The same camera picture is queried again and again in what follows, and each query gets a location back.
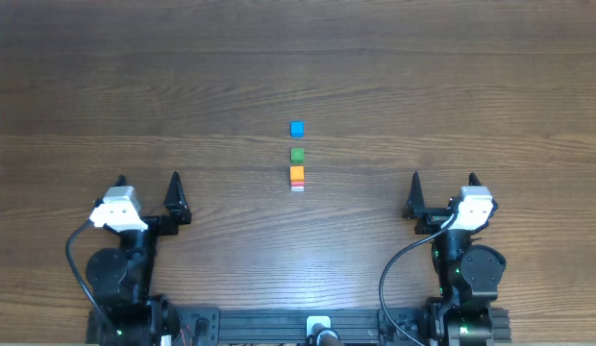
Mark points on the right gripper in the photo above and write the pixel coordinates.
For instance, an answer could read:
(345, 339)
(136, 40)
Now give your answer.
(430, 218)

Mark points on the mounting rail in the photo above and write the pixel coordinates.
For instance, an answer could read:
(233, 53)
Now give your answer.
(269, 324)

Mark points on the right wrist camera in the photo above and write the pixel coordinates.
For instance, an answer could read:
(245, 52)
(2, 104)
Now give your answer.
(473, 206)

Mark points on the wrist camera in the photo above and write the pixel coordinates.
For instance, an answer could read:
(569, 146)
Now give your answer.
(473, 206)
(117, 209)

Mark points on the blue cube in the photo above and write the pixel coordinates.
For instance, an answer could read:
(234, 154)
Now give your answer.
(297, 129)

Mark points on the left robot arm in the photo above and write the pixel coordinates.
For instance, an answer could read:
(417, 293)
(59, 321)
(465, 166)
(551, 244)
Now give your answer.
(120, 274)

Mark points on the orange cube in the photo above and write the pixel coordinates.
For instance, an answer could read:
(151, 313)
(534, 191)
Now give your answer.
(297, 173)

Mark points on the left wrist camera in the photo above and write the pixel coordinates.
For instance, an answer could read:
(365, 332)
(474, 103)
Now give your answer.
(117, 209)

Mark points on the green cube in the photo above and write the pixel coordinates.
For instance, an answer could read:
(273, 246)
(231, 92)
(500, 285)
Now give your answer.
(297, 155)

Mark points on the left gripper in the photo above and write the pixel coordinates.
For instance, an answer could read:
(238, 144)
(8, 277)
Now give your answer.
(163, 226)

